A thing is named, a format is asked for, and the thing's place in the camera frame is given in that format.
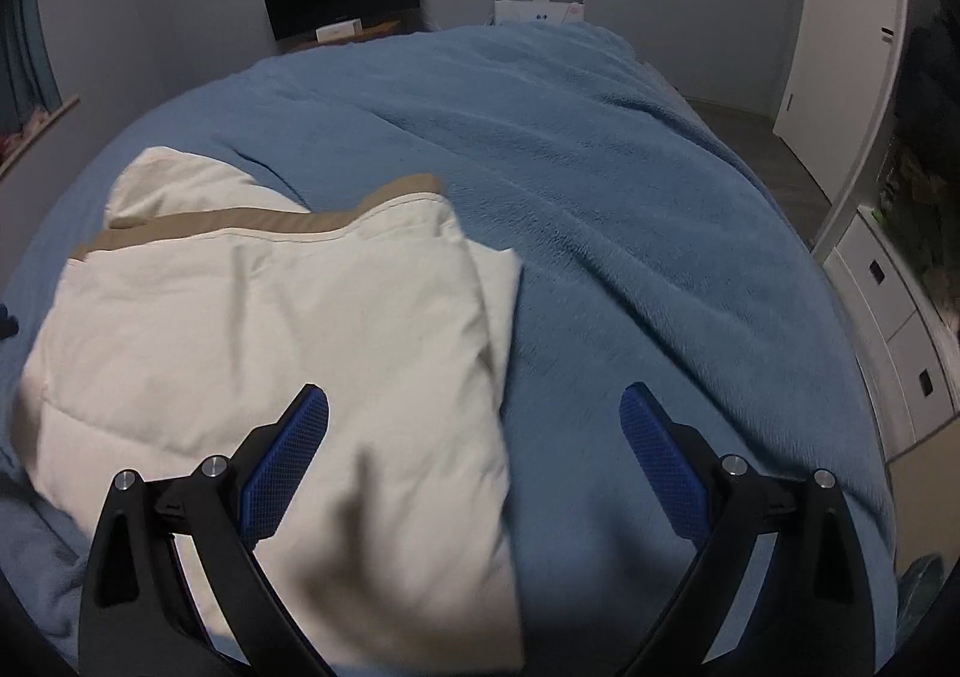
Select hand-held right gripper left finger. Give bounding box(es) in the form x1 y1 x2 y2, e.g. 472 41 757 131
79 383 331 677

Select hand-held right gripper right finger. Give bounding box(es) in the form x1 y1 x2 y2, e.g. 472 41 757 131
619 381 878 677

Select cream hooded puffer jacket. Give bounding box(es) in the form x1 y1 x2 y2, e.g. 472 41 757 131
11 146 526 670

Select wooden windowsill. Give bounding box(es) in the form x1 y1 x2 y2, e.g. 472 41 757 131
0 93 82 180

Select blue fleece blanket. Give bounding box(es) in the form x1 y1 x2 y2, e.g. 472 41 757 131
0 20 901 677

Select white drawer cabinet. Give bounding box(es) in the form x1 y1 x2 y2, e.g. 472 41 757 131
814 197 960 469

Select blue curtain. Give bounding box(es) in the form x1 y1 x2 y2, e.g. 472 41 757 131
0 0 62 132

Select teal cloth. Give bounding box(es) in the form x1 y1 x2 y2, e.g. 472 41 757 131
896 553 947 649

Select wooden desk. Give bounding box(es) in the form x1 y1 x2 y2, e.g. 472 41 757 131
281 19 410 54

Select white door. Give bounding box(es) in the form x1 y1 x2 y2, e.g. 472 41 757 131
772 0 910 139

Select white box under router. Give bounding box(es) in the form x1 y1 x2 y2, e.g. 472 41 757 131
491 0 587 27

